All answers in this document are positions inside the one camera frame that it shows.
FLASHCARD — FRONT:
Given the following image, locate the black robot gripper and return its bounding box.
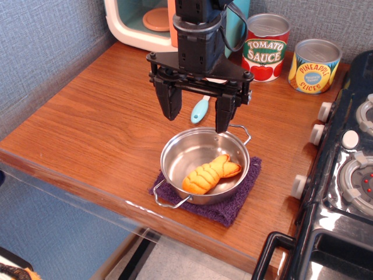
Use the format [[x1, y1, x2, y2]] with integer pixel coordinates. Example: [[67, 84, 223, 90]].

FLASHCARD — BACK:
[[146, 14, 254, 133]]

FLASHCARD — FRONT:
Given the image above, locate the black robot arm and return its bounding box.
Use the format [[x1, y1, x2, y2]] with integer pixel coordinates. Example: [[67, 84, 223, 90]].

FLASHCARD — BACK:
[[146, 1, 254, 133]]

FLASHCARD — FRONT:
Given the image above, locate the tomato sauce can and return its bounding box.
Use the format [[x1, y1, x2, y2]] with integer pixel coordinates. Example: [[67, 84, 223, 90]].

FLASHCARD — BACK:
[[242, 13, 290, 82]]

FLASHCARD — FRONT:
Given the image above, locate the orange plate in microwave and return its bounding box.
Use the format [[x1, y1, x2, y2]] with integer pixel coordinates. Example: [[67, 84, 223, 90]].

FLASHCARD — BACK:
[[142, 8, 170, 32]]

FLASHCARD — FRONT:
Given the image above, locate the orange plush shrimp toy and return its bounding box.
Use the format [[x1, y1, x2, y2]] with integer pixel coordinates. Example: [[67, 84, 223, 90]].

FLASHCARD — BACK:
[[182, 154, 242, 195]]

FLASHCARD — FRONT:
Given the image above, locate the pineapple slices can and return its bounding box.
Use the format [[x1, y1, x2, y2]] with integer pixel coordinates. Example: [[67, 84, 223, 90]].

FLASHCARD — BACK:
[[288, 38, 342, 94]]

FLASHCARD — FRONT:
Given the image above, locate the toy microwave teal and white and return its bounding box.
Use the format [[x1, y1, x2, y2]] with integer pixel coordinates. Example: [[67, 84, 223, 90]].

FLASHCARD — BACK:
[[104, 1, 250, 52]]

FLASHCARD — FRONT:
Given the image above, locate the white spoon with teal handle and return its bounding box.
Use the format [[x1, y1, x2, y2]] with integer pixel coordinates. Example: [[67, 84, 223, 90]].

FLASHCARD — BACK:
[[190, 78, 227, 124]]

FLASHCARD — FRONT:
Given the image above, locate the black toy stove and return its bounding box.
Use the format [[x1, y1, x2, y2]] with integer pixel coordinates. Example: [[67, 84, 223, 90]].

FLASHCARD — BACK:
[[252, 51, 372, 279]]

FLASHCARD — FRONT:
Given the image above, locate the stainless steel pot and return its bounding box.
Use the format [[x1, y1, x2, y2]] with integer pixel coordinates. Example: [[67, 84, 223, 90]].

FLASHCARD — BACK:
[[153, 124, 252, 209]]

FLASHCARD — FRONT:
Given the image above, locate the black cable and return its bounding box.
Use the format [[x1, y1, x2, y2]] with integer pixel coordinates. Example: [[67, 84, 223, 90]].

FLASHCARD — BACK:
[[218, 1, 249, 53]]

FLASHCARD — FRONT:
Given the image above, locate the purple knitted cloth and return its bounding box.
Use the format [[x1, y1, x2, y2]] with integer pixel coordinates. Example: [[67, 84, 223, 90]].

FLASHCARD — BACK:
[[149, 157, 262, 227]]

